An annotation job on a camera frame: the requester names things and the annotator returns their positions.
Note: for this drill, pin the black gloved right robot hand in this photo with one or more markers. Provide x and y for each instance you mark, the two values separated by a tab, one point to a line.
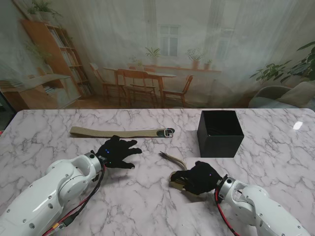
201	178

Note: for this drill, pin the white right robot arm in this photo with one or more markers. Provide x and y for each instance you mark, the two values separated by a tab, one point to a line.
256	209

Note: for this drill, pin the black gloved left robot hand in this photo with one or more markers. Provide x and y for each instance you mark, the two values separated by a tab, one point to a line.
118	152

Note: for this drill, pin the black square storage box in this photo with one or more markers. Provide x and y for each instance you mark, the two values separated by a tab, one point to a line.
221	145

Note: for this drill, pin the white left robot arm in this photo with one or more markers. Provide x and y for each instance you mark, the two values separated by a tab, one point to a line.
46	196

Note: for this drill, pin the printed room scene backdrop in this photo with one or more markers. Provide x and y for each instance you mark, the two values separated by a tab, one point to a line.
157	49

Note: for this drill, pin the beige woven belt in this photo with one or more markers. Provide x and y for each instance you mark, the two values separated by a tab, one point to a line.
110	134
178	183

